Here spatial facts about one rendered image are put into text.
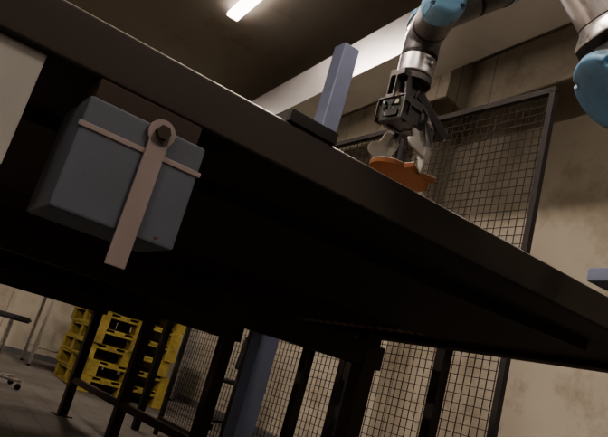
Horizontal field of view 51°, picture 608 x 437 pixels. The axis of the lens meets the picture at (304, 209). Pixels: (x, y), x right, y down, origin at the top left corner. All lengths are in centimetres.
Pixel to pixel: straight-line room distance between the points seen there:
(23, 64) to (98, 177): 13
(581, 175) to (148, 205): 452
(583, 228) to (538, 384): 112
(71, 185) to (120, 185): 5
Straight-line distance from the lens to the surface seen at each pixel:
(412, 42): 135
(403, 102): 125
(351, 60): 354
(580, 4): 93
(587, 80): 91
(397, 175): 127
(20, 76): 70
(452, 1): 126
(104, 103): 68
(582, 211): 491
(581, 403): 450
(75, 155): 67
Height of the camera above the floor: 61
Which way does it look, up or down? 15 degrees up
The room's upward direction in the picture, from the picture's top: 16 degrees clockwise
